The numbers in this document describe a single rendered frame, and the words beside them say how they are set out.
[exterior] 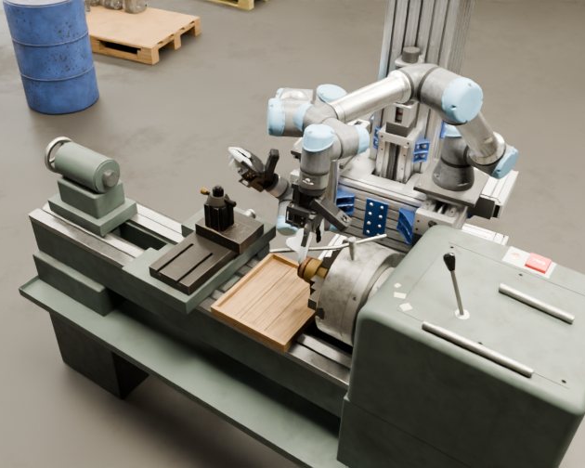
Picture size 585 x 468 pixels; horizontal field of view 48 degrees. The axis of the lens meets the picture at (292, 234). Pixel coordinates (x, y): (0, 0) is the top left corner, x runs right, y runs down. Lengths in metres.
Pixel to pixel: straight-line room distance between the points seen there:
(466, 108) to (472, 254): 0.42
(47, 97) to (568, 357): 4.43
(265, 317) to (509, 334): 0.84
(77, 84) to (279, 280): 3.36
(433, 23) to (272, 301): 1.10
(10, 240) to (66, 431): 1.47
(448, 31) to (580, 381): 1.25
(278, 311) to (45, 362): 1.51
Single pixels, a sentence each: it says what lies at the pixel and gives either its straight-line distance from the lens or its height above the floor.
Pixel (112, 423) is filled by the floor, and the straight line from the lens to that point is 3.10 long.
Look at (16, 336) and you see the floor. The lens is 3.58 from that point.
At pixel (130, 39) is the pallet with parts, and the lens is 6.29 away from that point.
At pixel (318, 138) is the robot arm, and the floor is 1.67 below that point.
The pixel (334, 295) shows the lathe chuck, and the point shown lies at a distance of 1.89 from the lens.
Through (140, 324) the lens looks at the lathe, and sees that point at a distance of 2.71.
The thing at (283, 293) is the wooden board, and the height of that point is 0.89.
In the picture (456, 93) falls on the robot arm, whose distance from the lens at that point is 1.87.
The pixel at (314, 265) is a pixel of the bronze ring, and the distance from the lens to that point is 2.04.
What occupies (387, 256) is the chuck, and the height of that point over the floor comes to 1.23.
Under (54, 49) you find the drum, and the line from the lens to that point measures 5.23.
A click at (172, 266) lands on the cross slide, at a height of 0.97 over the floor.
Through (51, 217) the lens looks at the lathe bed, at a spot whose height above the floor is 0.87.
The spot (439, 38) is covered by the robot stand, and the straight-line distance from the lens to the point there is 2.39.
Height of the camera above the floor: 2.46
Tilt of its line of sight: 38 degrees down
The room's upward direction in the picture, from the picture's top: 2 degrees clockwise
